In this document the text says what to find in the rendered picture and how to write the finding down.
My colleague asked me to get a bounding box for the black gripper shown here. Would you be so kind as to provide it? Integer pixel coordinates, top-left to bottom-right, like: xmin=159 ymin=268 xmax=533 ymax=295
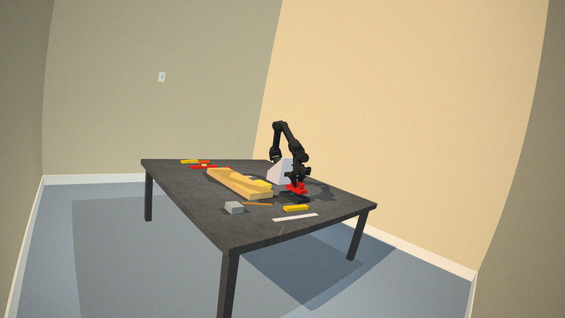
xmin=284 ymin=163 xmax=310 ymax=188

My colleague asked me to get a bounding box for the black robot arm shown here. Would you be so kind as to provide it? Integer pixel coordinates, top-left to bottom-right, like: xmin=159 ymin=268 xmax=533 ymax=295
xmin=269 ymin=121 xmax=312 ymax=175

